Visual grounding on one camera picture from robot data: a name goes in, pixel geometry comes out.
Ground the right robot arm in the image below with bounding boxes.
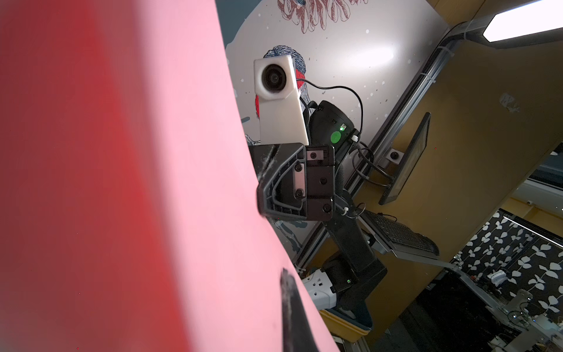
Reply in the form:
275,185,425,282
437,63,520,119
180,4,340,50
249,101,387,311

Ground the computer monitor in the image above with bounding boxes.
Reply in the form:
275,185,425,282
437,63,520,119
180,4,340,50
378,112,432,205

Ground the pink paper sheet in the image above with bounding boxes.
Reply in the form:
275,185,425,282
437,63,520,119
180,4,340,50
0,0,340,352

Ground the ceiling light panel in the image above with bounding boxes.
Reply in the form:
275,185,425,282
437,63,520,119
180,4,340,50
483,0,562,43

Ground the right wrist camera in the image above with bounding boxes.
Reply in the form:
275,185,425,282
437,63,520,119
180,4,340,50
254,55,309,145

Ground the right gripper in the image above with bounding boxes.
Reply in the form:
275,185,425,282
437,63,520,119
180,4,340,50
249,143,336,221

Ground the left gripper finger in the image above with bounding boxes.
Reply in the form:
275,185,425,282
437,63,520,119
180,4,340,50
280,268,318,352

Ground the black keyboard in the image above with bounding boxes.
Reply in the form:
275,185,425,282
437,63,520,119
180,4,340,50
359,211,440,260

